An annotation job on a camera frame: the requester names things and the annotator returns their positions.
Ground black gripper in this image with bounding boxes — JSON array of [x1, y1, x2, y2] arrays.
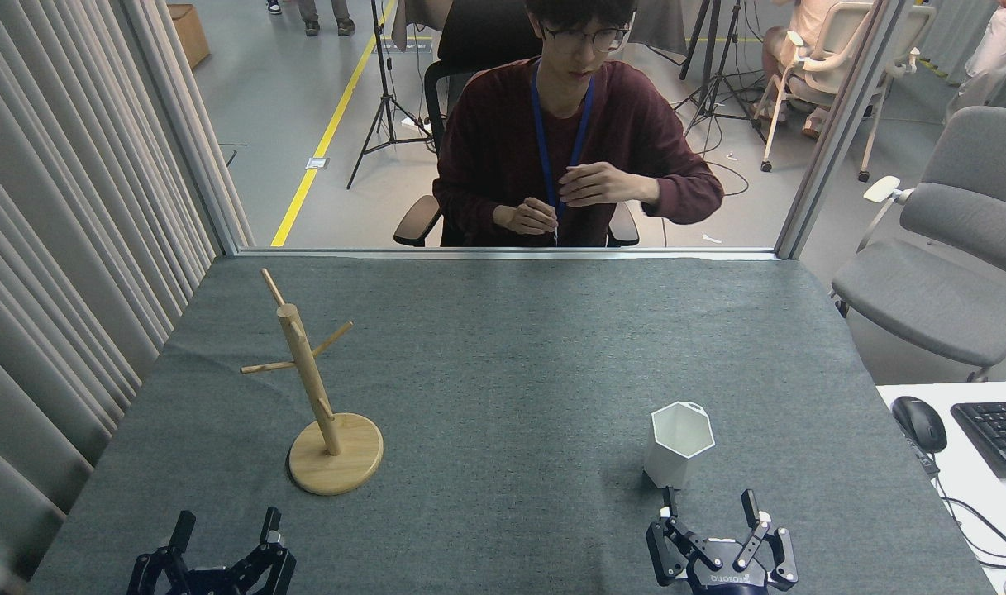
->
[[128, 508, 297, 595], [646, 488, 799, 595]]

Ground white hexagonal cup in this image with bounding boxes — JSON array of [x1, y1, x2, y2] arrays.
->
[[643, 402, 716, 490]]

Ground wooden cup rack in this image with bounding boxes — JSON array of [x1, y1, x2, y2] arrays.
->
[[240, 268, 384, 497]]

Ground person's left hand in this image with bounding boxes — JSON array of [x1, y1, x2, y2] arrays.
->
[[559, 162, 648, 207]]

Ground person's right hand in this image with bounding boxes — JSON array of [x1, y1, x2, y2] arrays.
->
[[494, 198, 560, 236]]

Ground black computer mouse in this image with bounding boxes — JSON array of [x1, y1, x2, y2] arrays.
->
[[891, 396, 948, 454]]

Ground white desk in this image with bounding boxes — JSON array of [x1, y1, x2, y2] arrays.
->
[[876, 380, 1006, 595]]

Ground dark grey table cloth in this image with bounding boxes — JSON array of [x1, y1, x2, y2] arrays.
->
[[27, 255, 999, 595]]

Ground black keyboard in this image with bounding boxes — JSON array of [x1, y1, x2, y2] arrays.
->
[[951, 400, 1006, 480]]

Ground grey office chair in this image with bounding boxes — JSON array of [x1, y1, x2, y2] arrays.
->
[[830, 106, 1006, 383]]

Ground grey pleated curtain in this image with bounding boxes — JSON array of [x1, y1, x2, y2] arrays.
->
[[0, 0, 255, 595], [920, 0, 995, 83]]

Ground seated person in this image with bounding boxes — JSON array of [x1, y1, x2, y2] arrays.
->
[[432, 0, 725, 249]]

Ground black tripod stand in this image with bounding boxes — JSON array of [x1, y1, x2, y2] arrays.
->
[[346, 0, 433, 191], [672, 0, 768, 141]]

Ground white office chair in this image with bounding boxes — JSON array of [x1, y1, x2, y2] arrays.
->
[[751, 0, 937, 183]]

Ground black-framed glasses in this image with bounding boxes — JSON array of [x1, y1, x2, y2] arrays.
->
[[541, 25, 632, 52]]

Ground cardboard box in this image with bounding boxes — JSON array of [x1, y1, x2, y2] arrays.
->
[[168, 3, 212, 69]]

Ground person on white chair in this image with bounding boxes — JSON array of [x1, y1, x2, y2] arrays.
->
[[759, 0, 851, 137]]

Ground standing person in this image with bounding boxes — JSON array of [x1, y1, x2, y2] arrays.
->
[[265, 0, 357, 38]]

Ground black office chair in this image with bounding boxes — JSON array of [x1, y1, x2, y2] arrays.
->
[[393, 0, 641, 249]]

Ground person in pale clothing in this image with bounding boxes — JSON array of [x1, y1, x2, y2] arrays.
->
[[945, 0, 1006, 125]]

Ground black mouse cable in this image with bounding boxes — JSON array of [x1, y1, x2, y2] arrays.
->
[[903, 434, 1006, 571]]

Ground black floor cable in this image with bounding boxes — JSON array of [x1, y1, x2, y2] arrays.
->
[[701, 157, 751, 199]]

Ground silver aluminium post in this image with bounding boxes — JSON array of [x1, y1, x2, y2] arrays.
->
[[774, 0, 913, 261], [110, 0, 251, 257]]

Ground blue lanyard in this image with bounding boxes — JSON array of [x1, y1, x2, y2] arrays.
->
[[529, 58, 596, 247]]

